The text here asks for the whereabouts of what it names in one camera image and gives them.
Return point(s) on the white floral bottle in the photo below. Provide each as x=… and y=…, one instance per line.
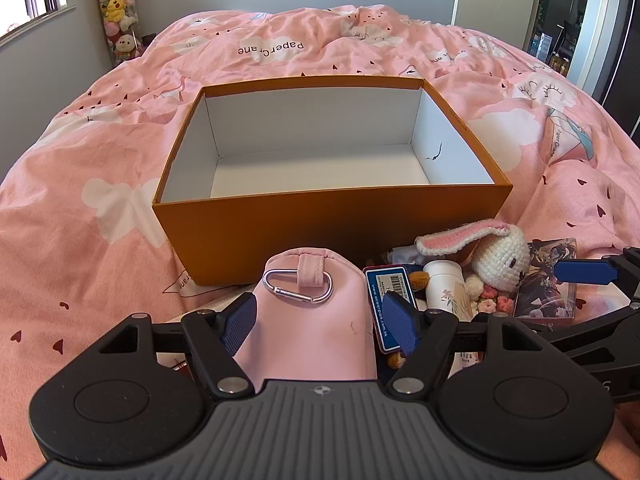
x=442, y=285

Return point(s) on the white crochet bunny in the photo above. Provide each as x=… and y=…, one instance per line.
x=495, y=255

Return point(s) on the long white case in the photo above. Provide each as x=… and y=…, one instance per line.
x=220, y=302

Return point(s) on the orange cardboard box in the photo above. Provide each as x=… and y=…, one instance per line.
x=300, y=230

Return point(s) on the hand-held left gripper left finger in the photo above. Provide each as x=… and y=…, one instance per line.
x=240, y=322

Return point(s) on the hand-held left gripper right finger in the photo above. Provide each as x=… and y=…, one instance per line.
x=402, y=327

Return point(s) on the clear tube of plush toys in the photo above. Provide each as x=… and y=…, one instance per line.
x=117, y=10

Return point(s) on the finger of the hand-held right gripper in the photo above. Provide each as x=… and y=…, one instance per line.
x=580, y=272
x=600, y=330

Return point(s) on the blue and white card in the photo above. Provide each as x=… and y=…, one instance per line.
x=385, y=285

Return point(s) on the silver carabiner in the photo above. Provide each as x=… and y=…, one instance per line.
x=295, y=297

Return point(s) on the acrylic picture block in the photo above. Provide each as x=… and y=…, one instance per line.
x=542, y=290

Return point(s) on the cluttered shelf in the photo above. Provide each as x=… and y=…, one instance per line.
x=555, y=50

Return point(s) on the pink fabric pouch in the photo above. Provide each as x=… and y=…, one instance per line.
x=310, y=340

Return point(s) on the pink printed blanket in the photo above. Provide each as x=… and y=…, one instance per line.
x=100, y=160

